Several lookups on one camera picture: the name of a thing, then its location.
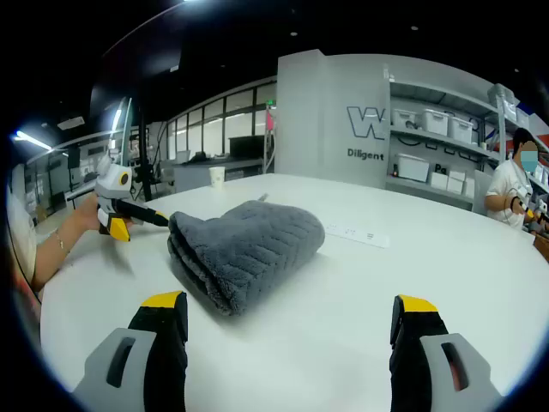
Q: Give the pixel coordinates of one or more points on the black tripod stand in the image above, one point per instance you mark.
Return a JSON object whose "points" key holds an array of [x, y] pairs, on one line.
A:
{"points": [[143, 146]]}

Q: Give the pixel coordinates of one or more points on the grey counter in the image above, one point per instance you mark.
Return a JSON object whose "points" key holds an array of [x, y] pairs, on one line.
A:
{"points": [[197, 178]]}

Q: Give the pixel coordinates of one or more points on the glass window wall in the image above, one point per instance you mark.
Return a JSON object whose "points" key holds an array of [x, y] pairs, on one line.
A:
{"points": [[214, 124]]}

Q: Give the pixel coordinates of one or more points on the black monitor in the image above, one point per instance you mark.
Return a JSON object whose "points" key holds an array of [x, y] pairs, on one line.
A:
{"points": [[246, 148]]}

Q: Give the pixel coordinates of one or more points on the white power strip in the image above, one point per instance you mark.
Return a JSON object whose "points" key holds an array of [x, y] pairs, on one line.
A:
{"points": [[358, 235]]}

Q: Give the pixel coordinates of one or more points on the brown wooden tray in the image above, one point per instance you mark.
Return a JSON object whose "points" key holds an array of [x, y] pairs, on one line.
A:
{"points": [[542, 246]]}

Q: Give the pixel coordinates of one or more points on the large white storage bin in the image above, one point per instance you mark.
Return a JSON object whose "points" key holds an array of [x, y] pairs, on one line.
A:
{"points": [[412, 168]]}

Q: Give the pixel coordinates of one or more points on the white paper cup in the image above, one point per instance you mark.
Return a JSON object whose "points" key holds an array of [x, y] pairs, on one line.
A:
{"points": [[217, 178]]}

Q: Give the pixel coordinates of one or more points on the person's left hand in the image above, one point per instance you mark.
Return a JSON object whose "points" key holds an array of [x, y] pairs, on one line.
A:
{"points": [[88, 214]]}

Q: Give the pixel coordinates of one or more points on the ceiling air vent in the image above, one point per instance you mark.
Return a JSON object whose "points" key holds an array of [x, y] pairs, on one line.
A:
{"points": [[70, 122]]}

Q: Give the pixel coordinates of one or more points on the ceiling strip light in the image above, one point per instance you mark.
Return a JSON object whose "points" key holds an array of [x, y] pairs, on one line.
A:
{"points": [[117, 119], [32, 140]]}

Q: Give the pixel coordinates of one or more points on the white lidded storage bin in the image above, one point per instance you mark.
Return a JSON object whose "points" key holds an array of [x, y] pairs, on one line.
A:
{"points": [[404, 119], [434, 122], [460, 129]]}

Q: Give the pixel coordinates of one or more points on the grey plush towel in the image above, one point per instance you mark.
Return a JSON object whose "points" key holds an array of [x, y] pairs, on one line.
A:
{"points": [[249, 244]]}

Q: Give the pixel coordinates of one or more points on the white chair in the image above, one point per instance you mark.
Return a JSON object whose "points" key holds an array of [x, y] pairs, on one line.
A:
{"points": [[481, 191]]}

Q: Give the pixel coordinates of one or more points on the pink cloth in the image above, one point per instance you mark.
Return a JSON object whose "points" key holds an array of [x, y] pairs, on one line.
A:
{"points": [[269, 119]]}

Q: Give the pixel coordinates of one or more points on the small white box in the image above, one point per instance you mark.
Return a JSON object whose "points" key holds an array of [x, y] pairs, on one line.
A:
{"points": [[439, 181], [456, 183], [470, 188]]}

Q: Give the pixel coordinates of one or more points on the grey metal shelf rack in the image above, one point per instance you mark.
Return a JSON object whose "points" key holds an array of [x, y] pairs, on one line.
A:
{"points": [[412, 187]]}

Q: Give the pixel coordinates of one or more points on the black speaker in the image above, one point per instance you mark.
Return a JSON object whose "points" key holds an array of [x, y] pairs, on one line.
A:
{"points": [[74, 158]]}

